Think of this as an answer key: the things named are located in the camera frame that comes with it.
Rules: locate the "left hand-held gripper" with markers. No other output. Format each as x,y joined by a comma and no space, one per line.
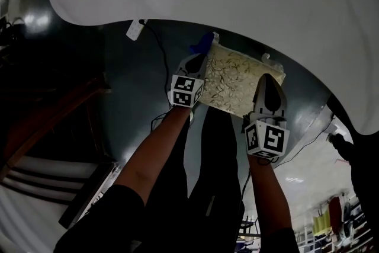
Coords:
183,97

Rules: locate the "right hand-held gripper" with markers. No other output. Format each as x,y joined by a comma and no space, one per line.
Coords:
275,139

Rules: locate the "blue cloth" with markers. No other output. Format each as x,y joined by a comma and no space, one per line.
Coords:
204,43

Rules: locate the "cream patterned footstool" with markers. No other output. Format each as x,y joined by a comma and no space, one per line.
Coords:
234,80

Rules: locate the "person's left forearm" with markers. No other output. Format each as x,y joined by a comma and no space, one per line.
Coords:
154,157

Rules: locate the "person's right forearm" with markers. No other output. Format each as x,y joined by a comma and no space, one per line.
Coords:
266,195

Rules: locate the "person's white shoe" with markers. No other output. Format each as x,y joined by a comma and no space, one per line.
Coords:
192,118

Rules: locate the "white power strip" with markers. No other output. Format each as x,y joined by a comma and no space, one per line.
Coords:
134,29

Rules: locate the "person's black trousers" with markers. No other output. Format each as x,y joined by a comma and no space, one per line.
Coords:
219,157

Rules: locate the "red fabric item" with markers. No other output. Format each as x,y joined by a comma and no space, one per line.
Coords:
334,213

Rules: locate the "yellow fabric item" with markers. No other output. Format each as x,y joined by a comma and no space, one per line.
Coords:
321,223

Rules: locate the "dark wooden furniture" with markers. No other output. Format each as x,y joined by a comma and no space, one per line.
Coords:
44,127

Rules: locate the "person's black shirt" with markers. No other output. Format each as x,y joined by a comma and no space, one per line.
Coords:
103,216

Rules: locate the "white striped mattress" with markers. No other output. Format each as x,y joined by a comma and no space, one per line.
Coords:
44,163

